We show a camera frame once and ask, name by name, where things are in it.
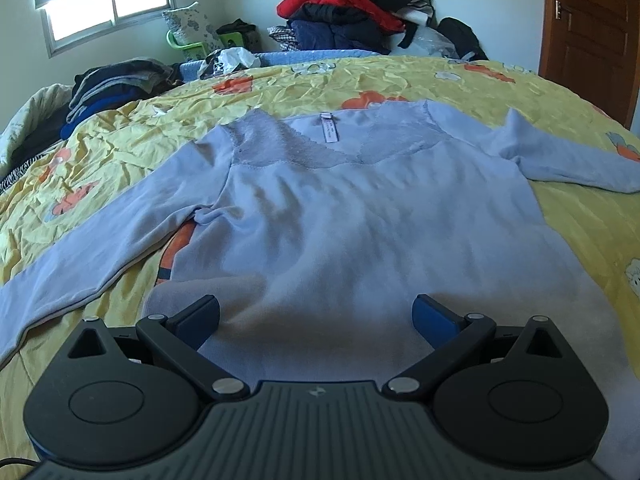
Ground blue bed sheet edge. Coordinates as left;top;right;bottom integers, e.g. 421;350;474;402
179;50;376;82

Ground yellow floral bed quilt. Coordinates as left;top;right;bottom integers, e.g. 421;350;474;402
1;54;639;458

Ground dark navy clothes pile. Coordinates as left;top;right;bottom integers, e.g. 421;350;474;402
288;3;404;55

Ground white crumpled plastic bag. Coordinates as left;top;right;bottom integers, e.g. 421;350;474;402
198;47;262;79

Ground window with metal frame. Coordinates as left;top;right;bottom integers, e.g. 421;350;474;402
40;0;174;56

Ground light purple long-sleeve top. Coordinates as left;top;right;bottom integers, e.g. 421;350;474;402
1;101;639;479

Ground green plastic stool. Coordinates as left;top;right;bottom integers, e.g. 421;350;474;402
166;30;262;61

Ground dark folded clothes stack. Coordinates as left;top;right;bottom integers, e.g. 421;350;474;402
60;58;183;140

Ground black clothes behind bed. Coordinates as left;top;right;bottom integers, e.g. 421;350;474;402
437;18;488;62

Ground brown wooden door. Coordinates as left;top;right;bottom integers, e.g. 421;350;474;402
539;0;639;128

